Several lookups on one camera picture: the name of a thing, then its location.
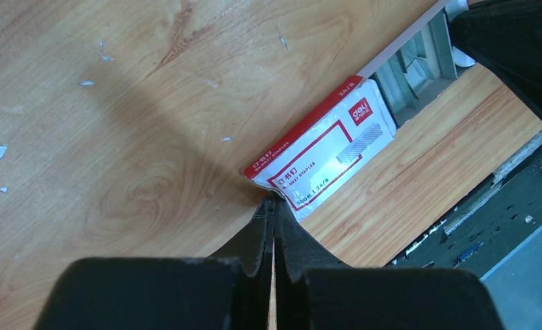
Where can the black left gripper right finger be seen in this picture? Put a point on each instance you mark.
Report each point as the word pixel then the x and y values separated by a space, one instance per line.
pixel 317 290

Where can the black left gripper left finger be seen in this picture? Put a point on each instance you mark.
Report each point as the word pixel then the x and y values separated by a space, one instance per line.
pixel 230 289

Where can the red white staple box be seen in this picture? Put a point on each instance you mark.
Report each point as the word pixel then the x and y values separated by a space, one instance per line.
pixel 327 147

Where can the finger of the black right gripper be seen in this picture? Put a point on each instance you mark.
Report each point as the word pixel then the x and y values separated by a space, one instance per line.
pixel 506 38

